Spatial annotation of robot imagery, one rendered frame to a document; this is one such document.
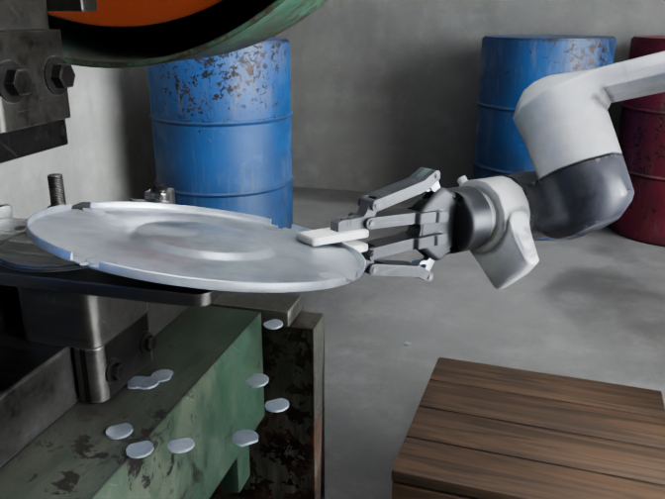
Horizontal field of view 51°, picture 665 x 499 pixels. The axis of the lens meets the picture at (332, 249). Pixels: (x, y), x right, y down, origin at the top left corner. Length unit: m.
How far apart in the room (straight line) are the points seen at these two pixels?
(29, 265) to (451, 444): 0.73
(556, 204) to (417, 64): 3.09
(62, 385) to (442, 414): 0.71
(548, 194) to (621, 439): 0.52
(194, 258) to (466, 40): 3.36
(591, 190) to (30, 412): 0.60
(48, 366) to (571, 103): 0.60
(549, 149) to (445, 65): 3.05
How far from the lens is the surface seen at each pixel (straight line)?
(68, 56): 1.02
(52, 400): 0.67
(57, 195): 0.89
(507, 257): 0.82
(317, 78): 4.01
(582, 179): 0.82
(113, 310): 0.67
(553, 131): 0.83
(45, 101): 0.68
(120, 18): 1.01
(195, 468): 0.75
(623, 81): 0.85
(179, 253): 0.57
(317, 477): 0.99
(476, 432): 1.18
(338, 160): 4.04
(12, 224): 0.80
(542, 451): 1.16
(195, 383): 0.71
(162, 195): 0.82
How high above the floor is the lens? 0.99
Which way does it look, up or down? 19 degrees down
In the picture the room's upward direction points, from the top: straight up
